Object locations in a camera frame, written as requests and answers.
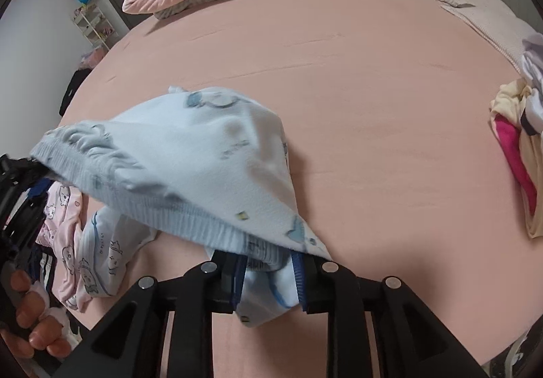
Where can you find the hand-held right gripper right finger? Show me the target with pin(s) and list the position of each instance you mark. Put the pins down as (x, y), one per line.
(298, 276)

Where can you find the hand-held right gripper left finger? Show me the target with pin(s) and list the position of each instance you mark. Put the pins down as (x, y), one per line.
(240, 276)

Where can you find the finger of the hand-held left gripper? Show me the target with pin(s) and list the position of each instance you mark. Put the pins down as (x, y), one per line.
(17, 187)

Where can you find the light blue bear-print top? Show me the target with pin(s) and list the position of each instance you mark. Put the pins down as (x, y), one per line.
(106, 250)

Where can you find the light blue whale-print pants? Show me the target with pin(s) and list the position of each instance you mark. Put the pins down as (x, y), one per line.
(191, 157)

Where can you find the person's left hand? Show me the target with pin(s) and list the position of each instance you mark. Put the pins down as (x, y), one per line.
(38, 331)

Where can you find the pink printed pajama garment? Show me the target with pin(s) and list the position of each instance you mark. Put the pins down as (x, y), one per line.
(59, 208)

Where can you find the black bag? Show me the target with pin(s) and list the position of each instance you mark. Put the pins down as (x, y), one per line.
(74, 91)

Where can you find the pink bundle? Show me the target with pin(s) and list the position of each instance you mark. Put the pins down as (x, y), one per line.
(91, 59)

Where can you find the white shelf rack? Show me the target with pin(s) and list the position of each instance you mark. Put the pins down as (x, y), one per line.
(95, 28)

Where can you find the bed with pink sheet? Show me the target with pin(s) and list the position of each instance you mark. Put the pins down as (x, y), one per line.
(360, 106)

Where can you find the cream garment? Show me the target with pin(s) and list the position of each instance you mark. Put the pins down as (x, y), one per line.
(535, 200)

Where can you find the magenta garment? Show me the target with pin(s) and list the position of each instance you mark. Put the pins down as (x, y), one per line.
(513, 149)

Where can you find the beige blanket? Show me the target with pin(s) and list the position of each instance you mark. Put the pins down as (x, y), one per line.
(466, 0)

